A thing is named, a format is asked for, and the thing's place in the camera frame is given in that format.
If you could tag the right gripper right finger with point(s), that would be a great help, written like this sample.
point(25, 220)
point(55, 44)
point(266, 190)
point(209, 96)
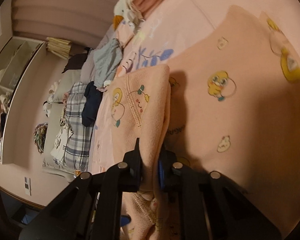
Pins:
point(209, 204)

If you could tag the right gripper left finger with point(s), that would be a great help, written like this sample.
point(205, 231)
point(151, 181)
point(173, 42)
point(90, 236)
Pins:
point(90, 206)

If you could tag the peach duck print baby garment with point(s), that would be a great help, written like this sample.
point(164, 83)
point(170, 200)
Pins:
point(231, 104)

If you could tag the white patterned clothes pile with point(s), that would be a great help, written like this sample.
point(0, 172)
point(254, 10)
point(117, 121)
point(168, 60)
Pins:
point(61, 140)

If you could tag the grey plaid blanket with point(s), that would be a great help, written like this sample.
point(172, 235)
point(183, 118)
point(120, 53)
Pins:
point(78, 146)

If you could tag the colourful knitted item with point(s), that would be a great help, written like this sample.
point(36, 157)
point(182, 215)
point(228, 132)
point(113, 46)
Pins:
point(39, 136)

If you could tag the navy blue garment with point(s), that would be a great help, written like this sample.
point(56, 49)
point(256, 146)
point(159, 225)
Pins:
point(93, 100)

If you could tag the stuffed toys on headboard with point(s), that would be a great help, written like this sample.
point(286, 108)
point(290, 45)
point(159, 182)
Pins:
point(47, 105)

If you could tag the beige pillow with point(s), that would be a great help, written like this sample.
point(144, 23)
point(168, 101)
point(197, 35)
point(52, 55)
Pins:
point(66, 83)

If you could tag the dark brown cushion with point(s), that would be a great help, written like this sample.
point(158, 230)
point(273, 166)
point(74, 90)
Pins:
point(75, 62)

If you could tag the grey folded garment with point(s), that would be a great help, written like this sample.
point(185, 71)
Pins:
point(106, 61)

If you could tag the yellow hanging cloth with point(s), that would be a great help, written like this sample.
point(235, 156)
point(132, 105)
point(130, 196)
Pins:
point(59, 47)

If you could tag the pink printed bed quilt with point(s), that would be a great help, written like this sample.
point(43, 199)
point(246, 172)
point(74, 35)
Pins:
point(173, 27)

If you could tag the pink curtain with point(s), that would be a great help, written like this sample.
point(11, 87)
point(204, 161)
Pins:
point(83, 22)

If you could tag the white goose plush toy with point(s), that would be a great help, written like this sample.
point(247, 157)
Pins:
point(121, 13)

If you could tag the white wall socket panel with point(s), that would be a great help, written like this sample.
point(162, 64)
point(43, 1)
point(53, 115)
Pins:
point(27, 184)

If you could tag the white wall shelf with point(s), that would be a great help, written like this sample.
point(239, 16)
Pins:
point(19, 60)

